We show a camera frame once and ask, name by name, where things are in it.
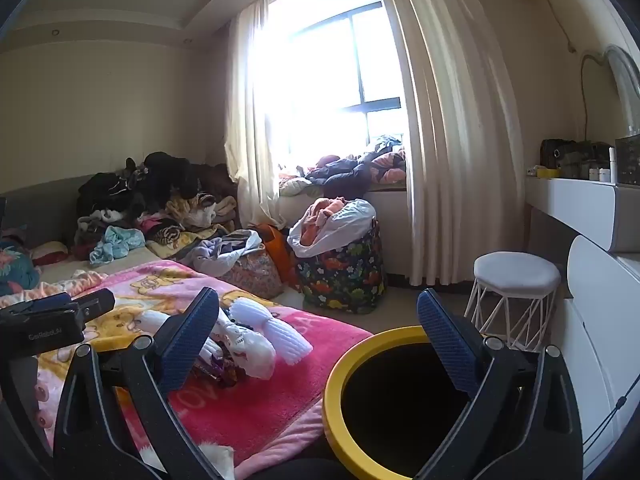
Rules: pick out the white fluffy cloth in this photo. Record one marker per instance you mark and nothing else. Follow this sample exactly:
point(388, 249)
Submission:
point(215, 460)

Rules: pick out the white grey cloth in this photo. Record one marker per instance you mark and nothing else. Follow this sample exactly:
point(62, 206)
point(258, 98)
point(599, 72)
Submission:
point(220, 260)

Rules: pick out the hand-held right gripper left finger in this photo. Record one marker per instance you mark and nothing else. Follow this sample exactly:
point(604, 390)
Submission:
point(192, 340)

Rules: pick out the wide cream curtain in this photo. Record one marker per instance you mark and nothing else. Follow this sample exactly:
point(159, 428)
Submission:
point(450, 135)

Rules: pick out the white cosmetic bottle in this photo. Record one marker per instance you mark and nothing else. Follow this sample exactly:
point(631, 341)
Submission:
point(607, 167)

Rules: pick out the pink floral storage bag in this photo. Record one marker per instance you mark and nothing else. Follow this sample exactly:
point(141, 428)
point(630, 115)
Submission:
point(252, 275)

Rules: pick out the white plastic bag of clothes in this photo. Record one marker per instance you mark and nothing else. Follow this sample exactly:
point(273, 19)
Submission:
point(350, 220)

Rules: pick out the teal floral pillow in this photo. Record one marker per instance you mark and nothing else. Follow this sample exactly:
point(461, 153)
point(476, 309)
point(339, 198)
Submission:
point(17, 270)

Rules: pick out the clothes on windowsill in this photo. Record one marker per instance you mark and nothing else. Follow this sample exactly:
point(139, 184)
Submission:
point(345, 167)

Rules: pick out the orange bag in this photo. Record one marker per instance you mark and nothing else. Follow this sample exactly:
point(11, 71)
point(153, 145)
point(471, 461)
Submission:
point(280, 255)

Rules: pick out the round vanity mirror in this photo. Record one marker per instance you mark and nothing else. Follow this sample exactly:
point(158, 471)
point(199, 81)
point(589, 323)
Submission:
point(622, 75)

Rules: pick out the window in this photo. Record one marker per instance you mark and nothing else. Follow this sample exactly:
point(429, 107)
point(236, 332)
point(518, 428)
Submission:
point(325, 85)

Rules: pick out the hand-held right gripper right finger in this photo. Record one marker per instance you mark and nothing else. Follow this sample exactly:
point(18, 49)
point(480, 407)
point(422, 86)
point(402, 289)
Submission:
point(445, 340)

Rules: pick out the white fuzzy socks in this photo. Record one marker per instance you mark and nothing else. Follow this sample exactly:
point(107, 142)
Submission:
point(280, 332)

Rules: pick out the grey bed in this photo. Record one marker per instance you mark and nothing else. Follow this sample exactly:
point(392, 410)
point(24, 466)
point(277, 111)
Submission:
point(45, 205)

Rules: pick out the pink printed blanket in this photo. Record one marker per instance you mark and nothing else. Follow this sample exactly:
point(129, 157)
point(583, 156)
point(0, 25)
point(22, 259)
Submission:
point(280, 400)

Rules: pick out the red pillow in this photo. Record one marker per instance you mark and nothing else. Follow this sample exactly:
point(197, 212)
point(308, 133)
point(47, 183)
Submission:
point(50, 255)

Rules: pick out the white drawer cabinet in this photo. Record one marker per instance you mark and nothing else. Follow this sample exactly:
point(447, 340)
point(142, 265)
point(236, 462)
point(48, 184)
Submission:
point(605, 310)

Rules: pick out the small white cosmetic jar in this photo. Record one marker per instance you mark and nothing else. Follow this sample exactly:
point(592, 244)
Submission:
point(594, 172)

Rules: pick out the white plastic wrapper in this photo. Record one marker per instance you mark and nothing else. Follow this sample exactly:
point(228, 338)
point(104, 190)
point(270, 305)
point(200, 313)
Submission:
point(250, 355)

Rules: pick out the silver pink candy wrapper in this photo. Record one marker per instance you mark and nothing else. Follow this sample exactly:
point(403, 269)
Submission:
point(220, 372)

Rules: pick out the light blue cloth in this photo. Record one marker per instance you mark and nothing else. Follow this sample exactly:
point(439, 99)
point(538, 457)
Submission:
point(117, 242)

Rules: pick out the black bin with yellow rim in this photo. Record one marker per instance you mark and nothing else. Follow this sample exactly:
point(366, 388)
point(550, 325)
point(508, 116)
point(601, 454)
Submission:
point(332, 400)

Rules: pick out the pile of dark clothes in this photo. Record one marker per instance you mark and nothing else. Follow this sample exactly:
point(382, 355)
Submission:
point(160, 175)

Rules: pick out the dinosaur print storage bag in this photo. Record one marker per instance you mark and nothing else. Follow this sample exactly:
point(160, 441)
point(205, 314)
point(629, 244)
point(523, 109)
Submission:
point(345, 275)

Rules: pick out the white vanity table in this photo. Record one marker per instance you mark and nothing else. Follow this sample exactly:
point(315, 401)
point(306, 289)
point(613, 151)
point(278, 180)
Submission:
point(590, 205)

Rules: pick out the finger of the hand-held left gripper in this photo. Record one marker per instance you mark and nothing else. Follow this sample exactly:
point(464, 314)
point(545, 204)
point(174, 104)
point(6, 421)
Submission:
point(35, 302)
point(97, 302)

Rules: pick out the narrow cream curtain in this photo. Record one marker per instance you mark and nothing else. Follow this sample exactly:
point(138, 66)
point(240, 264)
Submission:
point(245, 110)

